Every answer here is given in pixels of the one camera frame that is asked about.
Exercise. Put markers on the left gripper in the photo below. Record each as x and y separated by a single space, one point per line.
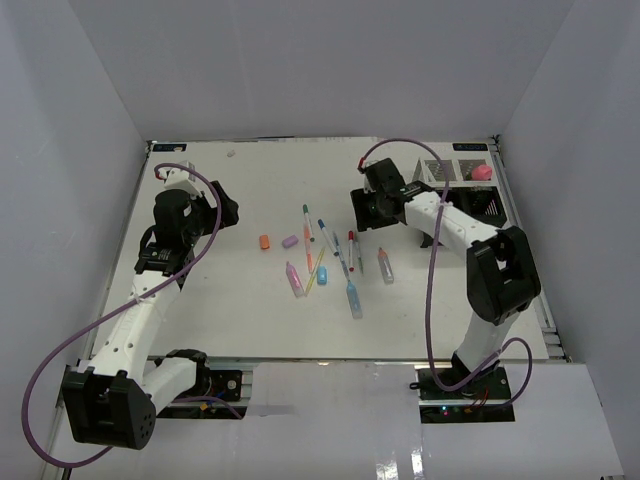
228 207

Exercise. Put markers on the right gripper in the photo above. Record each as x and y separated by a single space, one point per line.
364 221

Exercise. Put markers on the red capped marker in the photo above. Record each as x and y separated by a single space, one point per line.
351 256

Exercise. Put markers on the blue capped marker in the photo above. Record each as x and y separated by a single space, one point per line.
329 240

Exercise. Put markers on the green capped marker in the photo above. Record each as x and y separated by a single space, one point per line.
308 223

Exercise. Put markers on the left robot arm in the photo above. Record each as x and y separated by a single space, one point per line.
115 401

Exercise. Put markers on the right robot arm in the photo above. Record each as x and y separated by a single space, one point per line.
501 275

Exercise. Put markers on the orange stubby highlighter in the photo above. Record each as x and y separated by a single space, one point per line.
385 267

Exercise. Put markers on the purple highlighter cap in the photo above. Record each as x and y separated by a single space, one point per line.
290 241

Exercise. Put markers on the blue highlighter cap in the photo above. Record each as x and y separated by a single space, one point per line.
322 275

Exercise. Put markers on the pink stubby highlighter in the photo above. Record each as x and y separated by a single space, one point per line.
294 280

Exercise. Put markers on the blue stubby highlighter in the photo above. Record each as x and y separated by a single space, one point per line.
353 299

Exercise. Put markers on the white mesh organizer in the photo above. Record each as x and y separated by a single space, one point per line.
457 170

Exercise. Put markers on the yellow slim highlighter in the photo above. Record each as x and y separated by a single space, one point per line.
315 268

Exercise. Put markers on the left blue table label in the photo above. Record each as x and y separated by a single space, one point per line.
169 147

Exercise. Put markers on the blue table label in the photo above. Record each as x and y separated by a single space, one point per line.
169 147
470 147

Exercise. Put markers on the right blue table label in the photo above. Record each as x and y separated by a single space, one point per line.
470 147

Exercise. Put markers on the black mesh organizer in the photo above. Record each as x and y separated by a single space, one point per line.
482 203

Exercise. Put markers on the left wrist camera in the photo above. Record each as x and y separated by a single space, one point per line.
179 179

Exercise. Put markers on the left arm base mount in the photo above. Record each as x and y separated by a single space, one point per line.
217 395

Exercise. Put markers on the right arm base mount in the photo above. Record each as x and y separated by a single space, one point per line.
477 402

